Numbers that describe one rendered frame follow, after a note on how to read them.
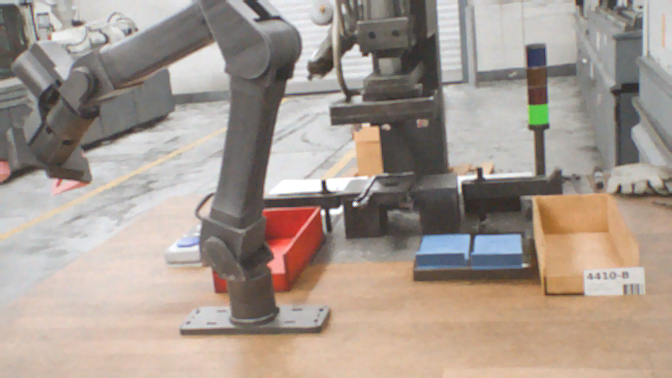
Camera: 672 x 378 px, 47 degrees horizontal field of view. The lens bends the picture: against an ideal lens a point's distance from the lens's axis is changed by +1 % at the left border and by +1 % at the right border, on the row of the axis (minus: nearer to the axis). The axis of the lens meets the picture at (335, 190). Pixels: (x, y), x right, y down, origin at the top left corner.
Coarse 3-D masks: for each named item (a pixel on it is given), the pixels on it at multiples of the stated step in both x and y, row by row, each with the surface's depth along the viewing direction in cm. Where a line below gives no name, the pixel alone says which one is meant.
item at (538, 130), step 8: (528, 48) 139; (528, 128) 144; (536, 128) 142; (544, 128) 142; (536, 136) 144; (544, 136) 144; (536, 144) 144; (544, 144) 144; (536, 152) 145; (544, 152) 145; (536, 160) 145; (544, 160) 145; (536, 168) 146; (544, 168) 145; (528, 200) 147
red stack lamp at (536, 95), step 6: (528, 90) 142; (534, 90) 141; (540, 90) 141; (546, 90) 141; (528, 96) 142; (534, 96) 141; (540, 96) 141; (546, 96) 141; (528, 102) 143; (534, 102) 141; (540, 102) 141; (546, 102) 142
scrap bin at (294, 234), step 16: (288, 208) 138; (304, 208) 137; (320, 208) 136; (272, 224) 139; (288, 224) 138; (304, 224) 138; (320, 224) 135; (272, 240) 138; (288, 240) 137; (304, 240) 124; (320, 240) 135; (288, 256) 115; (304, 256) 124; (288, 272) 114; (224, 288) 116; (288, 288) 114
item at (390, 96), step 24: (384, 72) 130; (408, 72) 129; (360, 96) 138; (384, 96) 130; (408, 96) 129; (432, 96) 128; (336, 120) 131; (360, 120) 130; (384, 120) 129; (408, 120) 128
